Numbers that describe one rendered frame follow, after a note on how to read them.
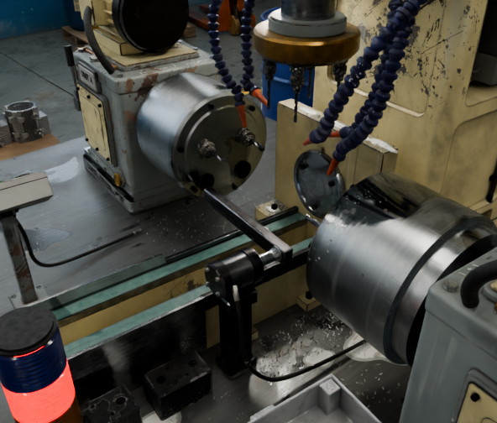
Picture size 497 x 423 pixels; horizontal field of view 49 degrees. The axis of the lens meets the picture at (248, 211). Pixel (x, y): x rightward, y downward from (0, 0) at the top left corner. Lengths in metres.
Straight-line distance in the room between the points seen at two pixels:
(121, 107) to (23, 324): 0.85
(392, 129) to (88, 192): 0.86
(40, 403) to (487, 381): 0.46
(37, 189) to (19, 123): 2.48
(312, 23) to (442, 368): 0.54
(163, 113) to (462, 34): 0.60
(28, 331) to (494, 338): 0.46
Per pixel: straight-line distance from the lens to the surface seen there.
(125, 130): 1.33
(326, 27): 0.90
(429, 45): 1.04
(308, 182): 1.13
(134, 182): 1.39
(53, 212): 1.51
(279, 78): 3.02
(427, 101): 1.04
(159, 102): 1.22
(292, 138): 1.15
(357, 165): 1.02
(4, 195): 1.07
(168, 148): 1.15
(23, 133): 3.55
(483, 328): 0.63
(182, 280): 1.06
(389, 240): 0.76
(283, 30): 0.91
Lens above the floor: 1.56
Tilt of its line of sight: 32 degrees down
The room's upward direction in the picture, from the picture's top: straight up
